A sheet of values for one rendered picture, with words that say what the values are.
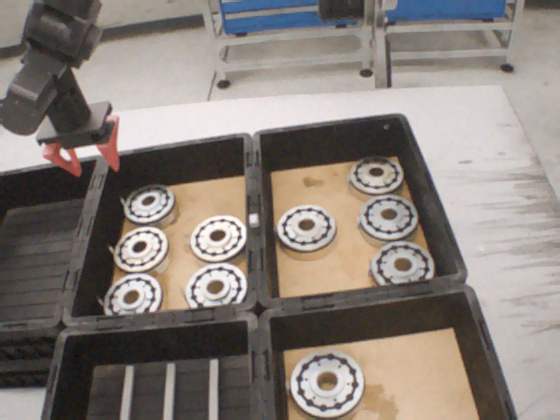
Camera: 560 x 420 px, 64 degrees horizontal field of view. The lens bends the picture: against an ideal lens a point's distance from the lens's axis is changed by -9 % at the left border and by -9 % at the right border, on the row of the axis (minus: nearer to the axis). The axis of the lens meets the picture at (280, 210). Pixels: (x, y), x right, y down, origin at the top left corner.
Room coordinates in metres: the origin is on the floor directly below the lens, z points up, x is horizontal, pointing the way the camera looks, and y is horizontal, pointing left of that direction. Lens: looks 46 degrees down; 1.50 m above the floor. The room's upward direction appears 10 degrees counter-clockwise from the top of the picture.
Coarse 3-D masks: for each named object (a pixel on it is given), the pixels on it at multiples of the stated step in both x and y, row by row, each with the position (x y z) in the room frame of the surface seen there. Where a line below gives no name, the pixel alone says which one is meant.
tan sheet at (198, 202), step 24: (192, 192) 0.73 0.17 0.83; (216, 192) 0.71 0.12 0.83; (240, 192) 0.70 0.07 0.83; (192, 216) 0.66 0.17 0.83; (216, 216) 0.65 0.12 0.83; (240, 216) 0.64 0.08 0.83; (168, 240) 0.61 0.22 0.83; (192, 264) 0.54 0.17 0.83; (240, 264) 0.52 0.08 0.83; (168, 288) 0.50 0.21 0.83
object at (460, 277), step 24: (336, 120) 0.75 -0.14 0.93; (360, 120) 0.74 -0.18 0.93; (384, 120) 0.73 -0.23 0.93; (432, 192) 0.52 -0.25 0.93; (264, 240) 0.48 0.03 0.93; (456, 240) 0.42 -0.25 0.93; (264, 264) 0.44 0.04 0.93; (456, 264) 0.38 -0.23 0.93; (264, 288) 0.40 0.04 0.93; (360, 288) 0.37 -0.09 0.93; (384, 288) 0.36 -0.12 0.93; (408, 288) 0.35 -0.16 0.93
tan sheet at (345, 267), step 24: (312, 168) 0.74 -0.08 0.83; (336, 168) 0.72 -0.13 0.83; (288, 192) 0.68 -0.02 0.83; (312, 192) 0.67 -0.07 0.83; (336, 192) 0.66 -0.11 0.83; (408, 192) 0.62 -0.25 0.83; (336, 216) 0.60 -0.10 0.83; (360, 240) 0.53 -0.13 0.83; (288, 264) 0.51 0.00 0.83; (312, 264) 0.50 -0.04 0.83; (336, 264) 0.49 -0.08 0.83; (360, 264) 0.48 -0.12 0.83; (288, 288) 0.46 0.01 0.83; (312, 288) 0.45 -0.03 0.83; (336, 288) 0.44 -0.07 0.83
